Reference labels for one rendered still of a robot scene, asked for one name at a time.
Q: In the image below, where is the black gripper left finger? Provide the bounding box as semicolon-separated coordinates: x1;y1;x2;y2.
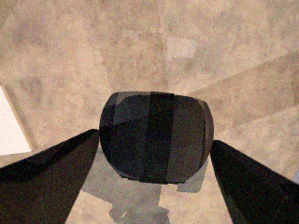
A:
0;129;99;224

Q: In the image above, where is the white flat square panel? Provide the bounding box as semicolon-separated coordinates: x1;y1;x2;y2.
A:
0;85;33;156

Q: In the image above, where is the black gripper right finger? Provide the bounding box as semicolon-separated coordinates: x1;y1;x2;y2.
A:
210;140;299;224

